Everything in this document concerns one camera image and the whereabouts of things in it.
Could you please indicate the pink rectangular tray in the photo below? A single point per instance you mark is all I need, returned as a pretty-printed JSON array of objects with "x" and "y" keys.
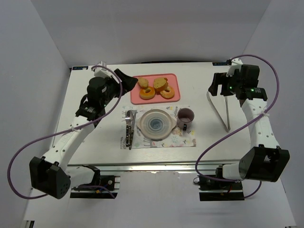
[{"x": 172, "y": 81}]

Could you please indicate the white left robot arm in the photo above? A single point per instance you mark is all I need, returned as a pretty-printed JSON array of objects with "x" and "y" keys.
[{"x": 49, "y": 173}]

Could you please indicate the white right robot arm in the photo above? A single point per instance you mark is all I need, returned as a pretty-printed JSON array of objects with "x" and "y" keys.
[{"x": 266, "y": 160}]

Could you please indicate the metal fork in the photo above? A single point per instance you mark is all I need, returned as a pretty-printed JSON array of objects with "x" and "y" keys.
[{"x": 133, "y": 121}]

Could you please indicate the orange glazed donut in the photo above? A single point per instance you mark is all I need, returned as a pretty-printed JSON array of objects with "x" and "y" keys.
[{"x": 147, "y": 93}]

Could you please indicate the purple mug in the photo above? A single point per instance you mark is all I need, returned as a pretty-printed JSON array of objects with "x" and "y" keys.
[{"x": 185, "y": 117}]

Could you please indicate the metal knife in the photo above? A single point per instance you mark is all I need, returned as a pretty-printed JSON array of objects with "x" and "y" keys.
[{"x": 129, "y": 118}]

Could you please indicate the round yellow bun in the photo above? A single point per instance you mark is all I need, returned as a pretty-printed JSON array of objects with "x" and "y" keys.
[{"x": 143, "y": 82}]

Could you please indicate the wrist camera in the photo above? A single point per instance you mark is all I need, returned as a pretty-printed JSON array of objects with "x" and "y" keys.
[
  {"x": 234, "y": 63},
  {"x": 100, "y": 71}
]

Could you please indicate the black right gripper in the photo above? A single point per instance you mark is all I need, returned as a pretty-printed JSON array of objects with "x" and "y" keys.
[{"x": 219, "y": 83}]

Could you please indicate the floral cloth placemat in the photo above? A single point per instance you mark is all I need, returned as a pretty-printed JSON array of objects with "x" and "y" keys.
[{"x": 176, "y": 138}]

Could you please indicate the white round plate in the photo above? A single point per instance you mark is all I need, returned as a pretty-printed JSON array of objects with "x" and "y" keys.
[{"x": 156, "y": 124}]

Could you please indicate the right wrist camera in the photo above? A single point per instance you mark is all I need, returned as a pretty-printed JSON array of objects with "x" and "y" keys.
[{"x": 234, "y": 63}]

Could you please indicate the metal serving tongs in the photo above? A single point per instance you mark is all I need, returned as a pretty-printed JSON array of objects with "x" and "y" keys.
[{"x": 221, "y": 111}]

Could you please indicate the yellow bread slice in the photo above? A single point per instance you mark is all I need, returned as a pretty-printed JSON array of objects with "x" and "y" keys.
[{"x": 160, "y": 83}]

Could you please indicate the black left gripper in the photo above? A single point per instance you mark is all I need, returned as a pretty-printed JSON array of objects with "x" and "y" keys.
[{"x": 118, "y": 83}]

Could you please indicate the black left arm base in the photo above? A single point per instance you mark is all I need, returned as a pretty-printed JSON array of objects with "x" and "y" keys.
[{"x": 89, "y": 182}]

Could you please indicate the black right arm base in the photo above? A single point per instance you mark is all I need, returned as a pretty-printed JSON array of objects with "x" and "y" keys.
[{"x": 214, "y": 190}]

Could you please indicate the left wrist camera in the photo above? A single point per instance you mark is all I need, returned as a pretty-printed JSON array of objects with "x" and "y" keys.
[{"x": 100, "y": 71}]

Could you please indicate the sugared orange donut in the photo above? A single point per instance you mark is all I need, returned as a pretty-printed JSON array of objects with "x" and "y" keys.
[{"x": 168, "y": 92}]

